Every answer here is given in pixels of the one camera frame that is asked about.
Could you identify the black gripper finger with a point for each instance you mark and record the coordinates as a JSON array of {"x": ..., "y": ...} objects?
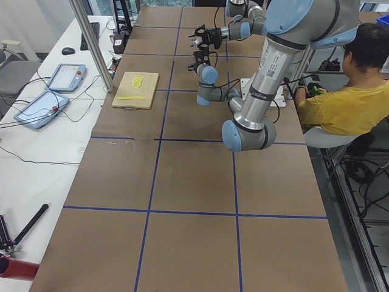
[
  {"x": 192, "y": 68},
  {"x": 201, "y": 46},
  {"x": 199, "y": 31}
]

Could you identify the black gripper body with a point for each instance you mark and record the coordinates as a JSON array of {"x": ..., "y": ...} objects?
[
  {"x": 214, "y": 33},
  {"x": 197, "y": 65}
]

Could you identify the clear glass shaker cup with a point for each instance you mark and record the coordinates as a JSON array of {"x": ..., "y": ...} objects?
[{"x": 195, "y": 42}]

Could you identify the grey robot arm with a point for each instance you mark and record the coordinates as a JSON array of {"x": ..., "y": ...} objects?
[
  {"x": 289, "y": 28},
  {"x": 247, "y": 19}
]

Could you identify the bamboo cutting board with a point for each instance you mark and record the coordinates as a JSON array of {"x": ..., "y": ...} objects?
[{"x": 147, "y": 89}]

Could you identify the yellow plastic knife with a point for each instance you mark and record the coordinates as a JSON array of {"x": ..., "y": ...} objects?
[{"x": 131, "y": 98}]

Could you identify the black computer mouse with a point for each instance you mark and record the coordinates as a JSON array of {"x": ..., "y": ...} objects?
[{"x": 68, "y": 51}]

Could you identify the teach pendant with red button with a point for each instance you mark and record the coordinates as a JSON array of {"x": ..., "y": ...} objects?
[{"x": 42, "y": 109}]

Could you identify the white chair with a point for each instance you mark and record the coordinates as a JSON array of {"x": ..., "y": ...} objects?
[{"x": 317, "y": 137}]

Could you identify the red cylinder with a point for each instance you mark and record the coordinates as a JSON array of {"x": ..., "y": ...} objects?
[{"x": 18, "y": 269}]

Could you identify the aluminium frame post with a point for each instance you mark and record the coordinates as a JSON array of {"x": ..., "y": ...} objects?
[{"x": 92, "y": 42}]

